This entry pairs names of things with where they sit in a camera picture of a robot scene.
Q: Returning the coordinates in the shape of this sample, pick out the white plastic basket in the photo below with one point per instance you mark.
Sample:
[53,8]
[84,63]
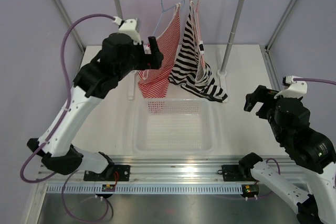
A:
[173,127]

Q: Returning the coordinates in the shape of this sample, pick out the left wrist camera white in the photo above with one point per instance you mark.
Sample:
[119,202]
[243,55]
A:
[130,27]

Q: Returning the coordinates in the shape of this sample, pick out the aluminium mounting rail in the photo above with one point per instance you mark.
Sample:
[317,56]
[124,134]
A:
[193,169]

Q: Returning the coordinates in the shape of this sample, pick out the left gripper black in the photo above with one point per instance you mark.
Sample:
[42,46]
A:
[149,61]

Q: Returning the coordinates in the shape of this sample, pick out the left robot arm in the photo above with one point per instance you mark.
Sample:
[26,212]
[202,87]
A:
[118,56]

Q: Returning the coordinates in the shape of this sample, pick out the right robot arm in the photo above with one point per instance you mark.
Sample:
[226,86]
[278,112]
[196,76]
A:
[312,151]

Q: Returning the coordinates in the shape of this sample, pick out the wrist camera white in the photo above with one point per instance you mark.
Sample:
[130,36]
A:
[130,27]
[294,89]

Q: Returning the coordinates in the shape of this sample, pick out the black white striped tank top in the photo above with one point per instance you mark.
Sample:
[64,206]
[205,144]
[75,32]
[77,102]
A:
[190,71]

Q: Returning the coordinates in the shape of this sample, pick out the white slotted cable duct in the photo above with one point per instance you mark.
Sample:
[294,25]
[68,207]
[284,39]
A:
[142,189]

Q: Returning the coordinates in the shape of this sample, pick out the blue wire hanger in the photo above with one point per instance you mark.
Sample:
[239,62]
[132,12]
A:
[163,10]

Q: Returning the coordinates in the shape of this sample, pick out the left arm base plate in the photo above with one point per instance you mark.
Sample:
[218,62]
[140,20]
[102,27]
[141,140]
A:
[117,171]

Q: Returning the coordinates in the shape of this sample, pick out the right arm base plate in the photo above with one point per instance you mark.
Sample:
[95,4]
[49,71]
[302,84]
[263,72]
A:
[233,173]

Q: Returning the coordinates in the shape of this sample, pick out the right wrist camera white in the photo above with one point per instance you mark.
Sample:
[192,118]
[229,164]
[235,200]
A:
[294,89]

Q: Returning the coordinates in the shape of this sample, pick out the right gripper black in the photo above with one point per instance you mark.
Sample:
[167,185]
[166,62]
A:
[263,94]

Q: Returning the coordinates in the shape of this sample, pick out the pink wire hanger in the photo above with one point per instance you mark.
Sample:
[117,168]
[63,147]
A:
[198,24]

